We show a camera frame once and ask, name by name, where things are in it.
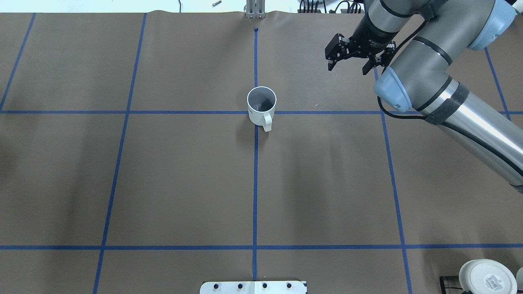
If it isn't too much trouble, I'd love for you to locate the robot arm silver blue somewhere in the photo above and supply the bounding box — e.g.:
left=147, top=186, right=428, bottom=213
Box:
left=325, top=0, right=523, bottom=192

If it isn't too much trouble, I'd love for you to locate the black wire cup rack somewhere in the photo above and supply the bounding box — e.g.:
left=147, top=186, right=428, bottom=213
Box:
left=439, top=276, right=463, bottom=294

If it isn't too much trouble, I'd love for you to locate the white camera pillar base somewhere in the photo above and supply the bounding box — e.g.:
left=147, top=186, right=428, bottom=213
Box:
left=199, top=281, right=308, bottom=294

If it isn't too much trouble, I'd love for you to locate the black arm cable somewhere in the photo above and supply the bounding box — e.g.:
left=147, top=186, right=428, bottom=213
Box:
left=377, top=16, right=434, bottom=120

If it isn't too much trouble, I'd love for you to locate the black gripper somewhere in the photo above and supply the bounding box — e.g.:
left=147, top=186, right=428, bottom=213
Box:
left=328, top=20, right=397, bottom=75

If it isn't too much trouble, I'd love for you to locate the white mug with handle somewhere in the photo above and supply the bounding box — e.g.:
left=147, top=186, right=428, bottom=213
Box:
left=246, top=86, right=277, bottom=132

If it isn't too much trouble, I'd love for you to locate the white cup in rack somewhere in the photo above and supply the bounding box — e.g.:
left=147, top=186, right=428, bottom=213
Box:
left=459, top=259, right=518, bottom=294

